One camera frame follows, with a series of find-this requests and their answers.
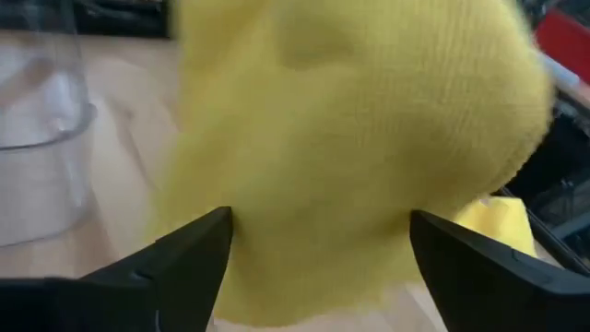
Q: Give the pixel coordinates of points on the black table frame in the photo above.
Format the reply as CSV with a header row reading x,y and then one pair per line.
x,y
120,18

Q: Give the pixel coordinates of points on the orange vacuum cleaner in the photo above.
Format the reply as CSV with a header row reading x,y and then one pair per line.
x,y
564,41

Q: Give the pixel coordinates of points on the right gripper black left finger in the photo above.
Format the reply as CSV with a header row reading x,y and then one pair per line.
x,y
138,295

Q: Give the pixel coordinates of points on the yellow microfiber towel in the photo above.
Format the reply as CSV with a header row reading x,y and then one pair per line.
x,y
332,161

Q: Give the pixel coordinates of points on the wide clear plastic bin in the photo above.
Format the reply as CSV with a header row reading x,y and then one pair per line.
x,y
41,138

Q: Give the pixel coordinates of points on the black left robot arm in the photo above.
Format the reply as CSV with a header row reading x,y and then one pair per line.
x,y
548,157

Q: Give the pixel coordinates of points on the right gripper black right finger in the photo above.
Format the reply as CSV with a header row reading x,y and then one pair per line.
x,y
498,286

